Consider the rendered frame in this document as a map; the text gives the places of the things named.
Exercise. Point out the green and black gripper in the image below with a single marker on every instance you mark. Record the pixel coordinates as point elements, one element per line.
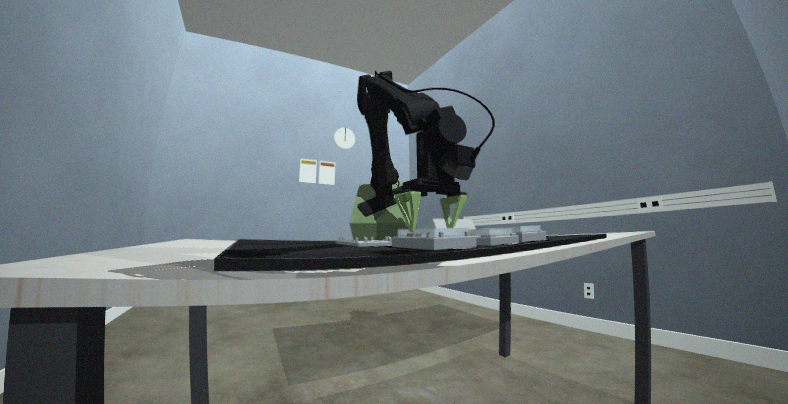
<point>414,189</point>

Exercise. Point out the white control panel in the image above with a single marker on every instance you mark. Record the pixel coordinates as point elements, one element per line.
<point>440,223</point>

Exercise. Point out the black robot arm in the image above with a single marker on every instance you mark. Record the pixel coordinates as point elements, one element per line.
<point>443,129</point>

